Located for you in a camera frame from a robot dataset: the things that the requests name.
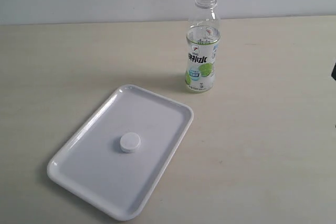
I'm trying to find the white bottle cap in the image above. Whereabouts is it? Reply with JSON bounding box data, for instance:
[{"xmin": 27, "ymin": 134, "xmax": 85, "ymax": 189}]
[{"xmin": 119, "ymin": 132, "xmax": 141, "ymax": 153}]

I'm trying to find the clear plastic water bottle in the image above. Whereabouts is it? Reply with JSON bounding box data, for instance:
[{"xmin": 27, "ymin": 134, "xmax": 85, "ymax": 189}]
[{"xmin": 185, "ymin": 0, "xmax": 221, "ymax": 93}]

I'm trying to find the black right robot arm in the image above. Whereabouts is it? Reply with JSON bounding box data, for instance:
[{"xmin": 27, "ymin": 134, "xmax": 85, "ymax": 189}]
[{"xmin": 331, "ymin": 64, "xmax": 336, "ymax": 80}]

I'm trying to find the white rectangular plastic tray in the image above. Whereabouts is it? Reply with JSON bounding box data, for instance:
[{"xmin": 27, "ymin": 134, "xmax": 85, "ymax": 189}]
[{"xmin": 47, "ymin": 84, "xmax": 194, "ymax": 221}]

